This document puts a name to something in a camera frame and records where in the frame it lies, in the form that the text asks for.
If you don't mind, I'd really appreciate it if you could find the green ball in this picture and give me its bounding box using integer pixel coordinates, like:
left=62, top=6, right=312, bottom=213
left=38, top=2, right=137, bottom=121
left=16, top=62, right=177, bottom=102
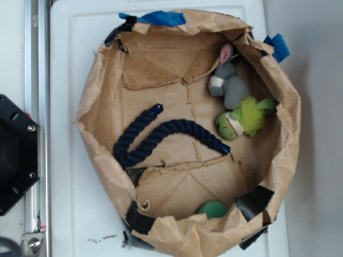
left=198, top=201, right=228, bottom=218

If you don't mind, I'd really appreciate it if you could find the brown paper bag bin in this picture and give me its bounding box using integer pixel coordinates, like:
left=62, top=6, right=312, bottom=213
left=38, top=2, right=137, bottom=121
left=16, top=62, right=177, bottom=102
left=77, top=10, right=301, bottom=256

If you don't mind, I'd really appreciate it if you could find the grey plush bunny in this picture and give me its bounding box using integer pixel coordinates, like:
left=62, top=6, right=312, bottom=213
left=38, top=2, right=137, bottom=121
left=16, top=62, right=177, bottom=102
left=208, top=43, right=250, bottom=110

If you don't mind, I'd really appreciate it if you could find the green plush toy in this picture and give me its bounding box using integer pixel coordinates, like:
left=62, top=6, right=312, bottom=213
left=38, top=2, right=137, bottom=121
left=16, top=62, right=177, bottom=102
left=215, top=96, right=277, bottom=141

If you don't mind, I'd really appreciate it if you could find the blue tape top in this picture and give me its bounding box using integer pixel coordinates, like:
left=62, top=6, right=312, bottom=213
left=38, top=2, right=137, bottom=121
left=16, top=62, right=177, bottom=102
left=118, top=11, right=186, bottom=27

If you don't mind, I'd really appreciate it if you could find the blue tape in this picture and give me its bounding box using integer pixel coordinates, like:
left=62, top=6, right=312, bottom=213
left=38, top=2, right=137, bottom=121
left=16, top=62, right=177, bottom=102
left=118, top=11, right=186, bottom=27
left=263, top=33, right=290, bottom=63

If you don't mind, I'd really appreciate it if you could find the white plastic tray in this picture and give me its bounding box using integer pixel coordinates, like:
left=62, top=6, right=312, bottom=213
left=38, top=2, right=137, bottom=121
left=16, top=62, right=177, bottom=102
left=49, top=0, right=292, bottom=257

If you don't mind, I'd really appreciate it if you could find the blue tape right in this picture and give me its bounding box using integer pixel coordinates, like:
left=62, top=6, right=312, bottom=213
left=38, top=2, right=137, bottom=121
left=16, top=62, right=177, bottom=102
left=263, top=33, right=290, bottom=63

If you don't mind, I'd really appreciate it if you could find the navy blue rope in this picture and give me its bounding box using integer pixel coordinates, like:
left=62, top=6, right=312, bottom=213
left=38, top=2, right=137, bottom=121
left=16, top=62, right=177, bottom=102
left=113, top=103, right=231, bottom=168

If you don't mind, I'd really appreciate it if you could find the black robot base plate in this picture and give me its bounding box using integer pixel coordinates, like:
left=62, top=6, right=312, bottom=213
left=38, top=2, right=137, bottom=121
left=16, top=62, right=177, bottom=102
left=0, top=94, right=39, bottom=216

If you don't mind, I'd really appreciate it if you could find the aluminium rail frame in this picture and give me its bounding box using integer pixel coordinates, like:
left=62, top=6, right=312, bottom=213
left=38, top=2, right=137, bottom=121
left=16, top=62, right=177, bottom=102
left=23, top=1, right=53, bottom=256

